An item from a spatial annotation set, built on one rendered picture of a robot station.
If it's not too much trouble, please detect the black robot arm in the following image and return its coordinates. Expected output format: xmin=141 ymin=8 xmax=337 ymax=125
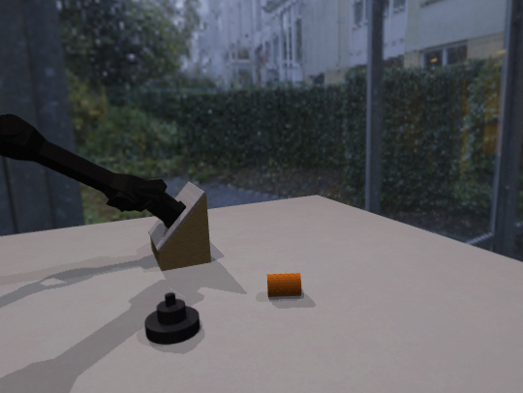
xmin=0 ymin=113 xmax=186 ymax=228

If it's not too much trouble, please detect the orange knob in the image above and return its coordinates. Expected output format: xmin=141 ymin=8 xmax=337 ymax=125
xmin=267 ymin=273 xmax=301 ymax=297

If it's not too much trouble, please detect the black round pedestal with short shaft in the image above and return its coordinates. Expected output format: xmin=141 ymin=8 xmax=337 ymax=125
xmin=145 ymin=293 xmax=200 ymax=345

